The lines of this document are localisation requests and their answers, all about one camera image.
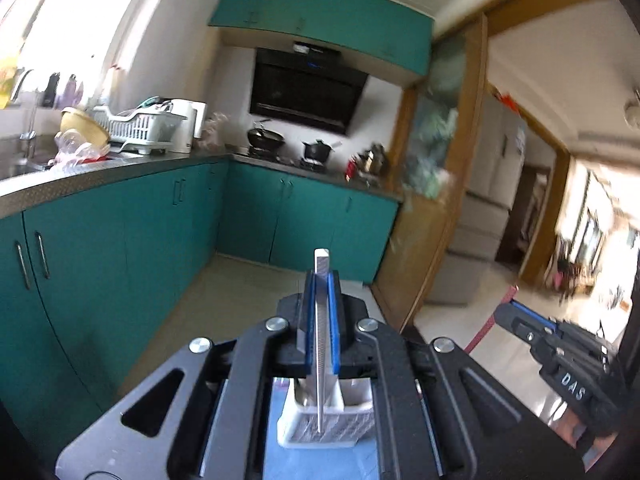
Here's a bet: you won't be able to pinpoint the right hand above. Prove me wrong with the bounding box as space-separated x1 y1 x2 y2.
549 408 608 456

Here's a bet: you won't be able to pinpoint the white perforated utensil basket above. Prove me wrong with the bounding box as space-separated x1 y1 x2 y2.
277 378 375 448

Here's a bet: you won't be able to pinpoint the red canister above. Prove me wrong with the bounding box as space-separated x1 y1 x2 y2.
344 156 359 181

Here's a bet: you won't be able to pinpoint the steel pressure cooker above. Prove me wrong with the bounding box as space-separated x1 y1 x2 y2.
362 143 387 177

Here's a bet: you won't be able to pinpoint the black cooking pot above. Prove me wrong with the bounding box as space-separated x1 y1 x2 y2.
303 139 342 165

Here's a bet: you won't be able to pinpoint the black wok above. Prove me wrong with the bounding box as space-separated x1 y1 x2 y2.
246 118 285 154

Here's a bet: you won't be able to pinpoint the blue striped cloth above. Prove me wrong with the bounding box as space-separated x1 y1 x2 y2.
262 378 380 480

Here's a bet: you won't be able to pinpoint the wooden sliding glass door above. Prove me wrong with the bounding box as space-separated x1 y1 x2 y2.
372 14 488 332

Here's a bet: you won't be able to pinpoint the black range hood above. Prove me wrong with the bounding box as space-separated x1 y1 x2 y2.
250 48 369 134

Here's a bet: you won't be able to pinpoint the silver refrigerator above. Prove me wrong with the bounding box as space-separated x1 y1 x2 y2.
425 93 527 306

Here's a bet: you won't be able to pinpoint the white kettle appliance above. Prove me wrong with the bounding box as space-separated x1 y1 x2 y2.
169 99 207 154

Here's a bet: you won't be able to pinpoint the teal lower cabinets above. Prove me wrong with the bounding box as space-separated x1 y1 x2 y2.
0 154 404 461

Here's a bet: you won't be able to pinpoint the white dish rack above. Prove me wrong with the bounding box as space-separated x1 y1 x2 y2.
90 101 186 152

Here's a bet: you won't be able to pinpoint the yellow bowl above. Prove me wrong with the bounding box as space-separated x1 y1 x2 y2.
60 107 110 148

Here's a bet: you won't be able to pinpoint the chrome sink faucet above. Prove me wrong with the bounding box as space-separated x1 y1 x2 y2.
10 68 38 160

